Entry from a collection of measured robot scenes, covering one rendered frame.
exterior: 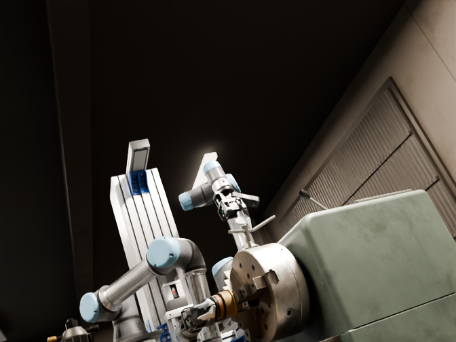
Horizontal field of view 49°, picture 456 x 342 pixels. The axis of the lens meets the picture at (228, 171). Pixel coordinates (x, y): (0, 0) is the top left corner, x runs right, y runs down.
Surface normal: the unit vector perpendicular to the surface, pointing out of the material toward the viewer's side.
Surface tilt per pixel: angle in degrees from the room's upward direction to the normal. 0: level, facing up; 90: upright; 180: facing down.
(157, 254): 90
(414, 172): 90
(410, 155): 90
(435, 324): 90
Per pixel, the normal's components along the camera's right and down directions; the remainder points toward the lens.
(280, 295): 0.41, -0.21
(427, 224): 0.32, -0.51
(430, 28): -0.91, 0.19
